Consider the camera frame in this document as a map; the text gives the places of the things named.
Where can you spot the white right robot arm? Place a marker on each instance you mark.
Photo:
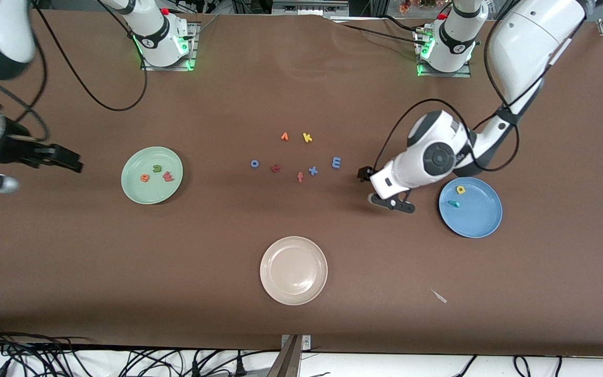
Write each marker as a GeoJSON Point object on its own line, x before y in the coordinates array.
{"type": "Point", "coordinates": [149, 31]}

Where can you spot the blue foam letter m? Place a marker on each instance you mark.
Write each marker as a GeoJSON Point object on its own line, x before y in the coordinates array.
{"type": "Point", "coordinates": [336, 163]}

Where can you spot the black power plug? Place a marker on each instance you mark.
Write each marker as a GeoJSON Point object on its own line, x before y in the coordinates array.
{"type": "Point", "coordinates": [195, 366]}
{"type": "Point", "coordinates": [238, 365]}

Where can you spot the pink foam letter w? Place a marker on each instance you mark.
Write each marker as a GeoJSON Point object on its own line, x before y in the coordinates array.
{"type": "Point", "coordinates": [168, 177]}

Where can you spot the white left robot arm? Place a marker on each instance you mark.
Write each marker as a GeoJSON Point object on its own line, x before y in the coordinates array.
{"type": "Point", "coordinates": [532, 42]}

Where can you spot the grey metal camera post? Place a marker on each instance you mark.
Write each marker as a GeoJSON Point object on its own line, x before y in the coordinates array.
{"type": "Point", "coordinates": [288, 361]}

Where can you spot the blue plate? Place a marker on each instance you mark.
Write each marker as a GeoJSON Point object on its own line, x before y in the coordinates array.
{"type": "Point", "coordinates": [477, 220]}

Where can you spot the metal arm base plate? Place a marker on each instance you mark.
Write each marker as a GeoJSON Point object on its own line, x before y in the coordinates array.
{"type": "Point", "coordinates": [165, 68]}
{"type": "Point", "coordinates": [443, 75]}

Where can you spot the orange background object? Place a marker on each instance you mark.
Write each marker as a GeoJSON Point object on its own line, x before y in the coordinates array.
{"type": "Point", "coordinates": [405, 6]}

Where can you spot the grey metal frame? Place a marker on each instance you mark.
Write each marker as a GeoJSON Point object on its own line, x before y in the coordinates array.
{"type": "Point", "coordinates": [306, 8]}

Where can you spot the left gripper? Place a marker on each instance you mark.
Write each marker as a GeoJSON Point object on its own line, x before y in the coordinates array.
{"type": "Point", "coordinates": [366, 174]}

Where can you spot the brown table cover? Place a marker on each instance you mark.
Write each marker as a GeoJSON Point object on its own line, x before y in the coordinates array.
{"type": "Point", "coordinates": [71, 262]}

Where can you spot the light green plate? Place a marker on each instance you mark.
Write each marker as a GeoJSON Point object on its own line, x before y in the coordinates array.
{"type": "Point", "coordinates": [147, 193]}

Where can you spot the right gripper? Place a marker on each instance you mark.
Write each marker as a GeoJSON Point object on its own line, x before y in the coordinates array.
{"type": "Point", "coordinates": [14, 148]}

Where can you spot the beige plate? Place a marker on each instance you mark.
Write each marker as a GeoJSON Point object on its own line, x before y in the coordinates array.
{"type": "Point", "coordinates": [293, 270]}

